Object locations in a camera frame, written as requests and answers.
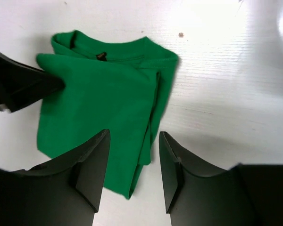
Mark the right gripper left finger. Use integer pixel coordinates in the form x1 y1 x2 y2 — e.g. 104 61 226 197
0 129 110 226

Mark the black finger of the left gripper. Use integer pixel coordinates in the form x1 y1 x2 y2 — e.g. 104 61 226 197
0 52 65 113

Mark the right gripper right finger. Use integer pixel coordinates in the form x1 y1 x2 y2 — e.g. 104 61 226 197
159 131 283 226

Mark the green t shirt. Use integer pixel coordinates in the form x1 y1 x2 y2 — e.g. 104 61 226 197
36 30 179 199

